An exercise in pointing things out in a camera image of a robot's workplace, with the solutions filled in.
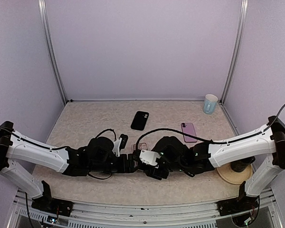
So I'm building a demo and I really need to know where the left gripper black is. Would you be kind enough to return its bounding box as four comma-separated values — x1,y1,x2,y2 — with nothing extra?
89,153,143,173

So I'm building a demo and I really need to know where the light blue mug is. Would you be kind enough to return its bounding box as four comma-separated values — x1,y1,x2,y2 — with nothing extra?
203,94,218,114

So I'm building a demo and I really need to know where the black phone case far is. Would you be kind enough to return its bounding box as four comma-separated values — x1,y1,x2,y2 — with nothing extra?
131,111,149,131

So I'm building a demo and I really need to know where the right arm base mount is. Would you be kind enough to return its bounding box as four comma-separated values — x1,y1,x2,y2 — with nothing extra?
217,181,260,216

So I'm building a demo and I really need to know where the pink phone case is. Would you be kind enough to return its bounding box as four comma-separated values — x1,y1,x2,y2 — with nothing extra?
132,142,148,152

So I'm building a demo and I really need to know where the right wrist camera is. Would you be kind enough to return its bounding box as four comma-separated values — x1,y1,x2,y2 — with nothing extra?
139,150,161,166

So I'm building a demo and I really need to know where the right aluminium frame post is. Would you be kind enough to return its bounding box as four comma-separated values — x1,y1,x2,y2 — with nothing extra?
220,0,248,105

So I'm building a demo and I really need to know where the purple phone back up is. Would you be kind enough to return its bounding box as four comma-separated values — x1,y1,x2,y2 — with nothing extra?
181,123,197,143

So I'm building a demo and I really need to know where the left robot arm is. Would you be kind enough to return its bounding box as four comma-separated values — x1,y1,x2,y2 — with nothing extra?
0,121,138,211

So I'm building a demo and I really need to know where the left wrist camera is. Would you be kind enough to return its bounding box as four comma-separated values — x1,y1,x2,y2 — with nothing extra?
113,134,128,157

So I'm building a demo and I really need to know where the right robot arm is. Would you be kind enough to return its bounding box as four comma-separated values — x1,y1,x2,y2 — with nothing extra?
139,116,285,211

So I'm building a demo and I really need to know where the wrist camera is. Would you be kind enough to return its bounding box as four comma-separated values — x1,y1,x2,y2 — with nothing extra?
139,150,161,166
113,134,128,157

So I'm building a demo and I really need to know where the aluminium frame post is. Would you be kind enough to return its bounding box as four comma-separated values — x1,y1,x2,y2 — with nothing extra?
38,0,68,105
220,0,248,105

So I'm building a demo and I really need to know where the left aluminium frame post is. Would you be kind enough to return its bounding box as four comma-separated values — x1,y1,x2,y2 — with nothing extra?
38,0,68,105

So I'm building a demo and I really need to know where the beige plate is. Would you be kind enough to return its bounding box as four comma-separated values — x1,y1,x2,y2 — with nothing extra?
216,163,253,185

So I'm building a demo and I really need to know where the dark green mug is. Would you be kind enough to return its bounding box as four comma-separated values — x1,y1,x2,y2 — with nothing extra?
230,156,256,172

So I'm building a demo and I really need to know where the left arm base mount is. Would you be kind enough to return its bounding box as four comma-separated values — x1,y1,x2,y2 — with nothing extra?
31,180,73,217

